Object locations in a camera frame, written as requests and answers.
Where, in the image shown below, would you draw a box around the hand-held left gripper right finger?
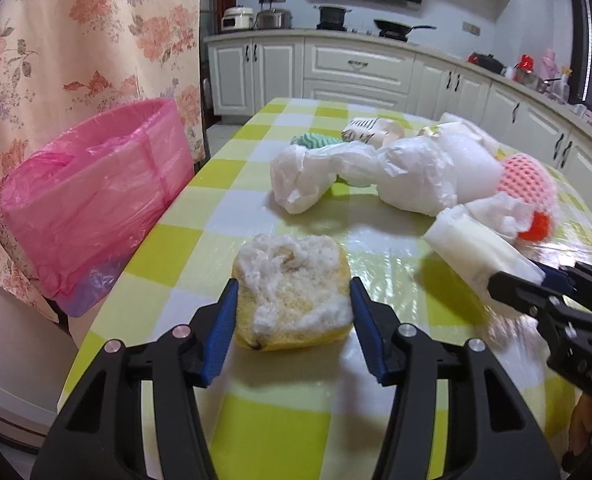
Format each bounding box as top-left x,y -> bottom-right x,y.
350,276 -> 562,480

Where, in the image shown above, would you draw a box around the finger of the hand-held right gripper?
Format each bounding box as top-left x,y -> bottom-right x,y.
536,261 -> 592,312
487,271 -> 592,357

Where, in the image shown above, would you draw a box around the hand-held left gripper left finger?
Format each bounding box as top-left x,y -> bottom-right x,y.
30,277 -> 240,480

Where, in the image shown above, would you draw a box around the plain white paper packet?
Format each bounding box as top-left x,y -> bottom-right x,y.
423,205 -> 547,287

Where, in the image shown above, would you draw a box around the yellow sponge with white fluff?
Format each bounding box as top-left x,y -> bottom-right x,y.
231,233 -> 354,352

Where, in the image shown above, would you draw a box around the lilac trash bin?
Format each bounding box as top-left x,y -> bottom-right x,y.
53,257 -> 127,317

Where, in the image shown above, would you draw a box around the person's right hand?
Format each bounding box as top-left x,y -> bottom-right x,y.
568,394 -> 592,458

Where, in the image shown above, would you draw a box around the crumpled white tissue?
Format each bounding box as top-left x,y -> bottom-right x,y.
462,193 -> 535,242

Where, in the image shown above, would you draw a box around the pink orange crochet item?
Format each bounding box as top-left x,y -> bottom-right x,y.
495,154 -> 560,222

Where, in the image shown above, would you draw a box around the yellow checkered tablecloth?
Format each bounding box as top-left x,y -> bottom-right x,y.
58,97 -> 592,480

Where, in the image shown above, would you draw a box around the crumpled white plastic bag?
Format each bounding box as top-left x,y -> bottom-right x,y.
269,141 -> 383,215
375,136 -> 461,219

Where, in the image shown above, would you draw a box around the white paper cup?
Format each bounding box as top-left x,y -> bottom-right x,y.
341,119 -> 408,150

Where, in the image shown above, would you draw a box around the steel bowl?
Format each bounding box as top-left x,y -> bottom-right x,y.
513,69 -> 563,94

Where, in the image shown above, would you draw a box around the pink bottle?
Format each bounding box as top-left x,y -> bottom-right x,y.
540,48 -> 560,77

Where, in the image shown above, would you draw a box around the black and red appliance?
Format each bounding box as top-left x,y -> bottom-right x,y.
468,52 -> 508,75

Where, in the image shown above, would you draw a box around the white lower kitchen cabinets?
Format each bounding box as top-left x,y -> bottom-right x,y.
205,27 -> 592,213

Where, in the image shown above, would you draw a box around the black frying pan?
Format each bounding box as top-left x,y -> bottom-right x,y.
373,18 -> 437,40

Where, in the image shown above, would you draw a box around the dark wooden glass door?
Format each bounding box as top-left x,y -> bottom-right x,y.
200,0 -> 239,126

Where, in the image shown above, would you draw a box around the gas stove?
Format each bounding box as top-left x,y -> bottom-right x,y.
316,23 -> 413,44

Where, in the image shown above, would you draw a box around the white rice cooker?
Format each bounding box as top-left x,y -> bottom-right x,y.
220,5 -> 256,32

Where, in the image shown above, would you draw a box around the steel pressure cooker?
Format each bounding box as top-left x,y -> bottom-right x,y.
254,7 -> 293,30

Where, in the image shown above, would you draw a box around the black cooking pot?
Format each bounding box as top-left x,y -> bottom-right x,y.
313,3 -> 353,30

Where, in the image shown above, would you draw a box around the floral curtain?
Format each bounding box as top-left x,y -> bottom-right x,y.
0,0 -> 203,323

